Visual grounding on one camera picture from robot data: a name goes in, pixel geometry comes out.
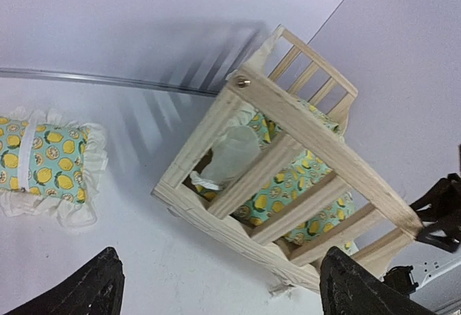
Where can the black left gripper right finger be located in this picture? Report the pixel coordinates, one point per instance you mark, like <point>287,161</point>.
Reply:
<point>349,289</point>

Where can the wooden pet bed frame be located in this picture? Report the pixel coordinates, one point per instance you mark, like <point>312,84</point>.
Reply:
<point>268,174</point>

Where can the small lemon print pillow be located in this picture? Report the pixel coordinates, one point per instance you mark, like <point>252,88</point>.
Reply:
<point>51,166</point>

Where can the lemon print bed cushion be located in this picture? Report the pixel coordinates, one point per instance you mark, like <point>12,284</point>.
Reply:
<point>246,135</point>

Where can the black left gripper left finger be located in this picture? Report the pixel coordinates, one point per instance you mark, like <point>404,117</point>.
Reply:
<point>95,288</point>

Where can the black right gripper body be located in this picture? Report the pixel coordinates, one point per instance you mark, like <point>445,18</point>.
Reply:
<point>439,208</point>

